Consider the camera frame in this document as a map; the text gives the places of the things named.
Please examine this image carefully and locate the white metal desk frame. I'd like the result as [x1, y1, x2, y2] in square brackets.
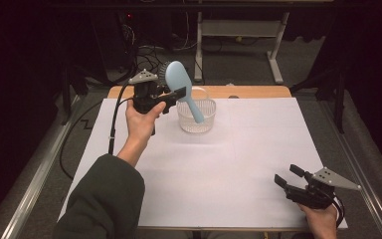
[193, 11, 291, 86]

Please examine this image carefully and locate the tangle of black cables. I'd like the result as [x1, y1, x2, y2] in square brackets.
[121, 22, 201, 76]

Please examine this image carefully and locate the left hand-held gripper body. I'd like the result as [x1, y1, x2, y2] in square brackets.
[127, 69, 167, 116]

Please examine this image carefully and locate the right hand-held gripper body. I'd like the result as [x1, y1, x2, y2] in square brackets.
[286, 166, 362, 211]

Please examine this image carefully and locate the light blue hairbrush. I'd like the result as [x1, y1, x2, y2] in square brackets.
[158, 60, 206, 124]

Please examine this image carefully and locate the person's right hand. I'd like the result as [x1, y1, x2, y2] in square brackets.
[297, 202, 340, 239]

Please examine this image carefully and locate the thick black cable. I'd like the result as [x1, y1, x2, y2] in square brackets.
[107, 82, 137, 156]

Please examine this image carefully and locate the thin black cable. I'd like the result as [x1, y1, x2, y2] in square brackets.
[59, 97, 135, 181]

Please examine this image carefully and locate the person's left hand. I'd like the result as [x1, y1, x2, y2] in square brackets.
[124, 99, 168, 147]

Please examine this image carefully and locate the looped black cable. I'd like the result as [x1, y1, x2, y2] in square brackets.
[329, 192, 346, 229]

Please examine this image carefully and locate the black metal stand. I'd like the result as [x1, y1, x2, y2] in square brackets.
[60, 65, 90, 126]
[290, 62, 350, 134]

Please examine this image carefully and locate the aluminium floor rail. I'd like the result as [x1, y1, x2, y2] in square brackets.
[0, 95, 82, 239]
[322, 99, 382, 239]

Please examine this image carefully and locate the white table mat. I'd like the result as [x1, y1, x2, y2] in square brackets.
[58, 97, 349, 230]

